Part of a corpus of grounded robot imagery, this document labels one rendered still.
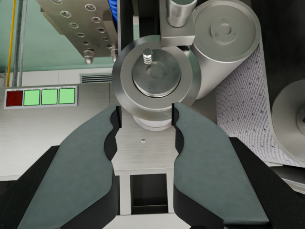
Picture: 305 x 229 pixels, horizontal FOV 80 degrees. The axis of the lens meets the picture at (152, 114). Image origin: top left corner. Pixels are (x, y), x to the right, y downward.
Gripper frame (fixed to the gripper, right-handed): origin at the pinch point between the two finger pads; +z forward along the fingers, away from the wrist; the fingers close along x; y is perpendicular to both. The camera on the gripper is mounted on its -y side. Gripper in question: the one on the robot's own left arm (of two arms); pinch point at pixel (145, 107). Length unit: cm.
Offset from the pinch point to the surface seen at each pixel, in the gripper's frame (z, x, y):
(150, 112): 14.4, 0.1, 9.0
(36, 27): 222, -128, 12
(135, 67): 17.3, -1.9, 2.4
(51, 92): 48, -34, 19
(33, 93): 48, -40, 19
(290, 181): 10.8, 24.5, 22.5
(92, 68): 298, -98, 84
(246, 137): 18.1, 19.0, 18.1
